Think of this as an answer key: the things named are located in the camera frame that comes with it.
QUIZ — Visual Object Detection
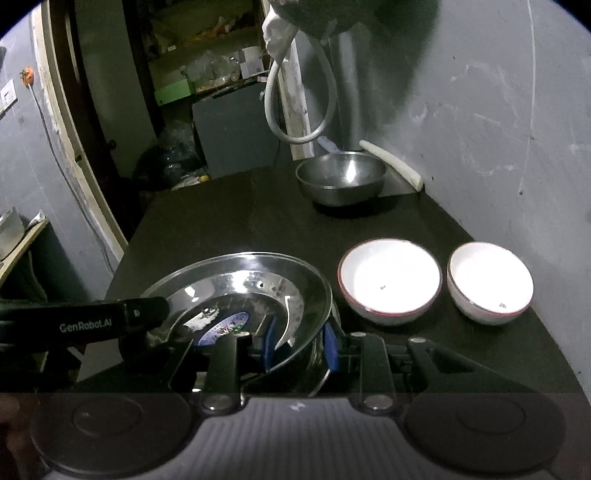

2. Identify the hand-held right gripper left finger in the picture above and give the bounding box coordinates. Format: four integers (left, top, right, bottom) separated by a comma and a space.
167, 318, 280, 411

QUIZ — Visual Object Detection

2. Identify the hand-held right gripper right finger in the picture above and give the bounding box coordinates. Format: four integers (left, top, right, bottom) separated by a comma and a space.
323, 322, 548, 412

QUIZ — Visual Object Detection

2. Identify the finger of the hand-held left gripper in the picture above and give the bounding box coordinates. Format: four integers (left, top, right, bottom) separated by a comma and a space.
117, 296, 171, 340

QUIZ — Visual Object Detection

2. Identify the steel plate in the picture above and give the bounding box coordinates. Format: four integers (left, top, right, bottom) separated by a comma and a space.
119, 251, 334, 398

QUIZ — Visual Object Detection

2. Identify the large white red-rimmed bowl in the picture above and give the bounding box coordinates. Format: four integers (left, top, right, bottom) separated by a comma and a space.
338, 238, 443, 326

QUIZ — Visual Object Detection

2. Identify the steel bowl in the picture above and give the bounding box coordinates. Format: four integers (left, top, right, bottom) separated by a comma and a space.
295, 151, 387, 207

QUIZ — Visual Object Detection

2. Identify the small white bowl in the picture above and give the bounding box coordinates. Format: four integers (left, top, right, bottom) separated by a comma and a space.
446, 241, 535, 325

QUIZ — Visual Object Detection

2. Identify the wooden shelf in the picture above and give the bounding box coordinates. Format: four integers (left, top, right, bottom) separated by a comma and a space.
0, 216, 50, 288

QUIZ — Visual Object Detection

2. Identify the black plastic bag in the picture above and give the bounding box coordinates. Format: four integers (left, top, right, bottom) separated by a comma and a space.
133, 131, 209, 191

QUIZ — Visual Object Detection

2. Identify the metal sheet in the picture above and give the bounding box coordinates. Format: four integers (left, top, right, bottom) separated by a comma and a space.
378, 167, 419, 197

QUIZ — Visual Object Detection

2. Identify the white stick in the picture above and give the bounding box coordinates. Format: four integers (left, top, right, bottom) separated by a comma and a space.
359, 140, 424, 191

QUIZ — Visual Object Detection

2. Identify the grey cabinet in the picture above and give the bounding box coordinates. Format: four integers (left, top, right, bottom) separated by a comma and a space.
191, 80, 283, 180

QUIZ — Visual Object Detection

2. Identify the green box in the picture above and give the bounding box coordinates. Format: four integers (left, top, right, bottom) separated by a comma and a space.
154, 78, 195, 105

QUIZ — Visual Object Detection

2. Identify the dark door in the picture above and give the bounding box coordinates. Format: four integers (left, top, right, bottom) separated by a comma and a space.
73, 0, 158, 178

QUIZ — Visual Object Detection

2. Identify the cluttered shelf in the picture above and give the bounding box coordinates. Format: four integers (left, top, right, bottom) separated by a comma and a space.
147, 0, 271, 99

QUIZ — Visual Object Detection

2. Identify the cream door frame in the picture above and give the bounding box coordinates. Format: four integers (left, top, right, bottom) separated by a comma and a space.
41, 0, 130, 261

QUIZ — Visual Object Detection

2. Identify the wall switch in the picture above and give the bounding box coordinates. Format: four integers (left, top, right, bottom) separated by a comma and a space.
0, 79, 18, 115

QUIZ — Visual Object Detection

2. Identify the white hose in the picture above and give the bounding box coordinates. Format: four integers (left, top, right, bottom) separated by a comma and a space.
264, 30, 339, 146

